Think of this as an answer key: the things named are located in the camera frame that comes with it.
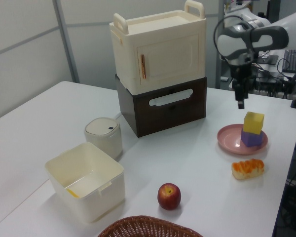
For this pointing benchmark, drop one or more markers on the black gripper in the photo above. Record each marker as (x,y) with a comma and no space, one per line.
(241,71)

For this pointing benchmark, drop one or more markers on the yellow cube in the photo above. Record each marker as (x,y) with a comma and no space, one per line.
(252,122)

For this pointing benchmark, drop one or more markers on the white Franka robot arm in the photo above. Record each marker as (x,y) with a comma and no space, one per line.
(269,34)

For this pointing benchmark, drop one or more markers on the purple cube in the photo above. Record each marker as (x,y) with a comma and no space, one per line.
(252,140)

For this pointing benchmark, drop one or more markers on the pink round plate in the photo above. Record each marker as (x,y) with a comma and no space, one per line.
(229,139)

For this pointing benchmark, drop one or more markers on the black keyboard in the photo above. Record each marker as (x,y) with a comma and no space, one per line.
(293,61)

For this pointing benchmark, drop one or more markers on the orange glazed bread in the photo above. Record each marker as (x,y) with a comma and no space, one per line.
(247,169)

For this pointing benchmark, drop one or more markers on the dark brown drawer box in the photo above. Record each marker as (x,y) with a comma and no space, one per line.
(167,118)

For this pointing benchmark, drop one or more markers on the cream plastic cabinet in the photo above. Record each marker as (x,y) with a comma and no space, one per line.
(167,49)

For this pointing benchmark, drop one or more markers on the red apple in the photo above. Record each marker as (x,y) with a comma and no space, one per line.
(169,197)

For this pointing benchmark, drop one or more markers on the small white lidded bin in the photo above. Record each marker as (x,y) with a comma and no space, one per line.
(103,138)

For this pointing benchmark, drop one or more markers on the brown wicker basket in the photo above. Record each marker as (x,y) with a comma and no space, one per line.
(148,227)

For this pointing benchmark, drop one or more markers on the cream open plastic container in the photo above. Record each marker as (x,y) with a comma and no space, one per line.
(88,197)

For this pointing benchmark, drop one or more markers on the yellow banana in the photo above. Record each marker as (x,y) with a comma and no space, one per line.
(72,193)

